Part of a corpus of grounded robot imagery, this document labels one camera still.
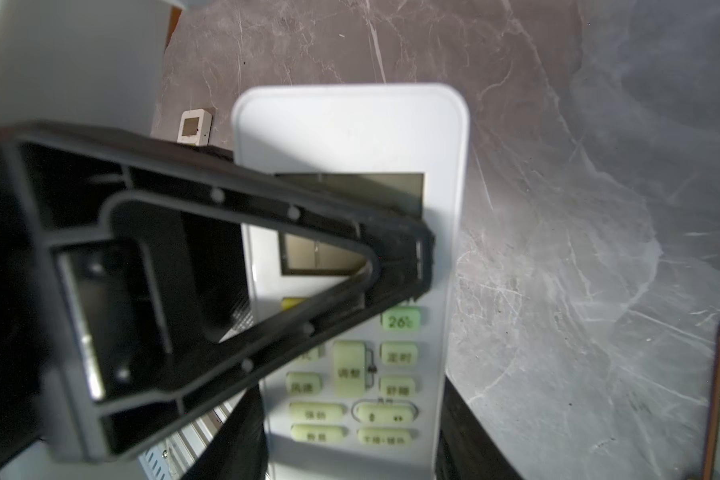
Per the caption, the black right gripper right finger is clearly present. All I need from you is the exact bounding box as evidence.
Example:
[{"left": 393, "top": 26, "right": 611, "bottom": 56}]
[{"left": 435, "top": 377, "right": 522, "bottom": 480}]

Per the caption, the white air conditioner remote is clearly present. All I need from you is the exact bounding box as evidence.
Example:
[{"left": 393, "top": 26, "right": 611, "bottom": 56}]
[{"left": 231, "top": 84, "right": 469, "bottom": 479}]

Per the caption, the black handled screwdriver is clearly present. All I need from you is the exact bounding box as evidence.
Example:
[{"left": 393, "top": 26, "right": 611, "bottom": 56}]
[{"left": 700, "top": 321, "right": 720, "bottom": 480}]

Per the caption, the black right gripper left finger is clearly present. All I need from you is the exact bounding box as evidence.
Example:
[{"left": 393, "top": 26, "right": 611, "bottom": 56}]
[{"left": 182, "top": 387, "right": 269, "bottom": 480}]

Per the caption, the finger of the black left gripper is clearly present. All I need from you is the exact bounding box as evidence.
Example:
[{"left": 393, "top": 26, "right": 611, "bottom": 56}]
[{"left": 0, "top": 122, "right": 435, "bottom": 464}]

